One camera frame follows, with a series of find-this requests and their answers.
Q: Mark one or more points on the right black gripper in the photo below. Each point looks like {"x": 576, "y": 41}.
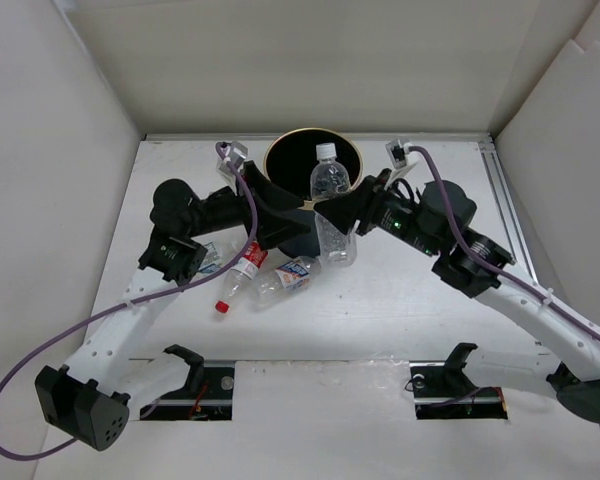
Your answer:
{"x": 363, "y": 202}

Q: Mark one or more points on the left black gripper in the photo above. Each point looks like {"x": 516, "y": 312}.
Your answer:
{"x": 274, "y": 226}

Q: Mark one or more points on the clear ribbed label-free bottle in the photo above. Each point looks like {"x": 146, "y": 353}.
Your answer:
{"x": 329, "y": 183}

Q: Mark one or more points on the clear bottle red label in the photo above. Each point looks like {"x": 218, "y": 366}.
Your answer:
{"x": 240, "y": 277}

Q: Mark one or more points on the clear bottle blue white label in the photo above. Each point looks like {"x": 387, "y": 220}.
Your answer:
{"x": 218, "y": 254}

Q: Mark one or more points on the clear bottle orange blue label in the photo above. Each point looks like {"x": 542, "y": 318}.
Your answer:
{"x": 286, "y": 280}

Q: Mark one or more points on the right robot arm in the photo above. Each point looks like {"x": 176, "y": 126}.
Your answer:
{"x": 567, "y": 364}

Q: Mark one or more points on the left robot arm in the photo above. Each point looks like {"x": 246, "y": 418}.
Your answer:
{"x": 96, "y": 393}

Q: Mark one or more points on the black bin with gold rim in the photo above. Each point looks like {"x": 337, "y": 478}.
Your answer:
{"x": 289, "y": 162}

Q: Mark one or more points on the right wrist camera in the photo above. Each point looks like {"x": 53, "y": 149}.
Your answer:
{"x": 402, "y": 159}

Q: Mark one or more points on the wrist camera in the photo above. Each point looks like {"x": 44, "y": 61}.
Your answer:
{"x": 402, "y": 159}
{"x": 231, "y": 157}

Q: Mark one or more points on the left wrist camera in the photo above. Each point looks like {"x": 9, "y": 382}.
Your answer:
{"x": 231, "y": 157}

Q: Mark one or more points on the aluminium rail right side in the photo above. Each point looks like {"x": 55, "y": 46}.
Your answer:
{"x": 516, "y": 242}

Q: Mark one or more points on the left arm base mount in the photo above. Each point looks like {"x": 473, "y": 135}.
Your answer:
{"x": 211, "y": 401}

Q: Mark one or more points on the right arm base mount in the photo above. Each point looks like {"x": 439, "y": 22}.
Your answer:
{"x": 442, "y": 391}

